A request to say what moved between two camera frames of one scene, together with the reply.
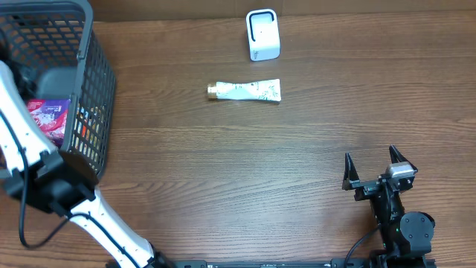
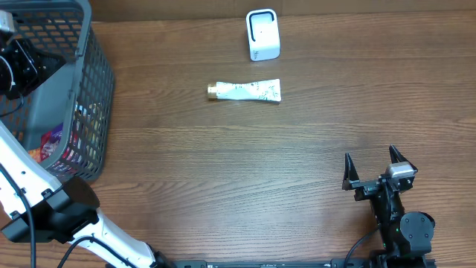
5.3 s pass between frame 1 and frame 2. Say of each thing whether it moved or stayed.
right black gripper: stayed
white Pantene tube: stayed
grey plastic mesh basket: stayed
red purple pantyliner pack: moved
